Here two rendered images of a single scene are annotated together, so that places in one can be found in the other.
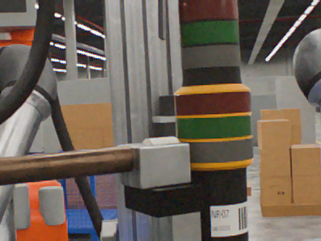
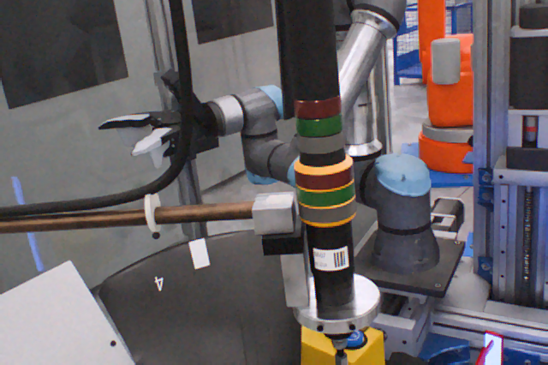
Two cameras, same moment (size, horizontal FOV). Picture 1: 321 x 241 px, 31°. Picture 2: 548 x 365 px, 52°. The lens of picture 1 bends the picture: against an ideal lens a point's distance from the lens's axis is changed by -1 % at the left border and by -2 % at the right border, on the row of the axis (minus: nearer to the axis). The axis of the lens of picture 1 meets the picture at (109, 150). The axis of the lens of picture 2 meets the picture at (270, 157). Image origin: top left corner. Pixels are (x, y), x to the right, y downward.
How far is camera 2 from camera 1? 27 cm
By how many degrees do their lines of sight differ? 33
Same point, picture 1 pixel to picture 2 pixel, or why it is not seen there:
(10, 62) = not seen: outside the picture
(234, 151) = (324, 216)
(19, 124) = (360, 48)
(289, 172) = not seen: outside the picture
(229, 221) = (325, 261)
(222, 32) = (316, 128)
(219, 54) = (313, 145)
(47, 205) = not seen: hidden behind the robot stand
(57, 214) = not seen: hidden behind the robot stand
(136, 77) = not seen: outside the picture
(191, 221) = (295, 257)
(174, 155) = (278, 215)
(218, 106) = (310, 184)
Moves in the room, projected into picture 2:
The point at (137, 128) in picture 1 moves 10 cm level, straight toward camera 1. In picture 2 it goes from (498, 37) to (488, 46)
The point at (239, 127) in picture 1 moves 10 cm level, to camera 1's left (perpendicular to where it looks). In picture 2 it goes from (329, 200) to (212, 188)
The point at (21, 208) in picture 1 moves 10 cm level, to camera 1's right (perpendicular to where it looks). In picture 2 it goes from (450, 62) to (465, 62)
